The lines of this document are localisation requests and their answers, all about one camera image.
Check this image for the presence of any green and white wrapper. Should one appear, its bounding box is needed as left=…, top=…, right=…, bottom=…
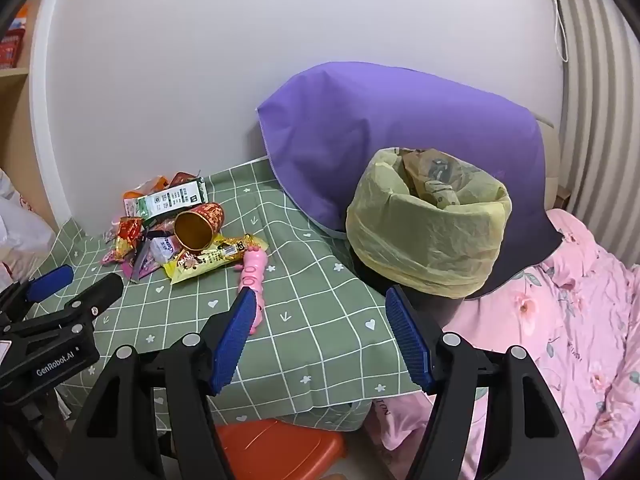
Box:
left=136, top=178, right=208, bottom=226

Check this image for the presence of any wooden shelf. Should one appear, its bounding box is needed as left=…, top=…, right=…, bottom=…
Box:
left=0, top=5, right=37, bottom=173

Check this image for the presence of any yellow trash bag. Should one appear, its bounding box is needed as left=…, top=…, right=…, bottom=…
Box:
left=346, top=147, right=512, bottom=301

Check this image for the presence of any red and gold paper cup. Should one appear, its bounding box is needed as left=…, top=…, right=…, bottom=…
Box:
left=173, top=202, right=224, bottom=252

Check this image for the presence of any red box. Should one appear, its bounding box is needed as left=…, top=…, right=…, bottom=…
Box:
left=0, top=30, right=25, bottom=69

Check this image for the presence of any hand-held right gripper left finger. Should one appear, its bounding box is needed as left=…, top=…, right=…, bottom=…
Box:
left=55, top=289, right=257, bottom=480

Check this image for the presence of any green checked tablecloth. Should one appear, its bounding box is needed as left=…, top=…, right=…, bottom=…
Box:
left=27, top=156, right=426, bottom=433

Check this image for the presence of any pink caterpillar toy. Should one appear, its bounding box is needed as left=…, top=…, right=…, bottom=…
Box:
left=237, top=247, right=268, bottom=336

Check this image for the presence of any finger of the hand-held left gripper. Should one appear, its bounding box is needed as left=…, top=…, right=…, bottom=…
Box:
left=0, top=266, right=75, bottom=323
left=10, top=274, right=125, bottom=346

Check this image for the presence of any orange plastic stool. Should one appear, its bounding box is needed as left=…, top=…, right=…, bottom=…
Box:
left=215, top=417, right=348, bottom=480

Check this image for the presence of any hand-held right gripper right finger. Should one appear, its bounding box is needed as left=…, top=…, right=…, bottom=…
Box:
left=385, top=285, right=586, bottom=480

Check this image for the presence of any yellow snack packet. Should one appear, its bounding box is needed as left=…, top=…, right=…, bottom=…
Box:
left=161, top=234, right=269, bottom=285

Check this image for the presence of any pink floral blanket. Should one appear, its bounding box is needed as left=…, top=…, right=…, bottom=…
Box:
left=365, top=208, right=640, bottom=480

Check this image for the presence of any purple pillow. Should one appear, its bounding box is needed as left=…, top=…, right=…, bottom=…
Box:
left=256, top=61, right=563, bottom=301

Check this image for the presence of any white plastic bag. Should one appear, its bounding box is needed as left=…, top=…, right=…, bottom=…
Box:
left=0, top=170, right=57, bottom=286

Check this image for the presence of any grey striped curtain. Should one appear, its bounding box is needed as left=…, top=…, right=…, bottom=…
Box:
left=557, top=0, right=640, bottom=271

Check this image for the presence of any pile of small snack wrappers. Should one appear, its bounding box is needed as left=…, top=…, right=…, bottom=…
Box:
left=101, top=171, right=202, bottom=282

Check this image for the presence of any beige headboard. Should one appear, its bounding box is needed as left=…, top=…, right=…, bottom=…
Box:
left=534, top=115, right=563, bottom=203

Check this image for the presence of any brown plastic bag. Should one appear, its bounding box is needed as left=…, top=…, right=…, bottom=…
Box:
left=400, top=149, right=483, bottom=207

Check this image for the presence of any white cord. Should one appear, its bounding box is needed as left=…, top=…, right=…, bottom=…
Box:
left=547, top=0, right=571, bottom=64

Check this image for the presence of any black trash bin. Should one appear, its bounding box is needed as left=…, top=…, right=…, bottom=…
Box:
left=352, top=255, right=476, bottom=336

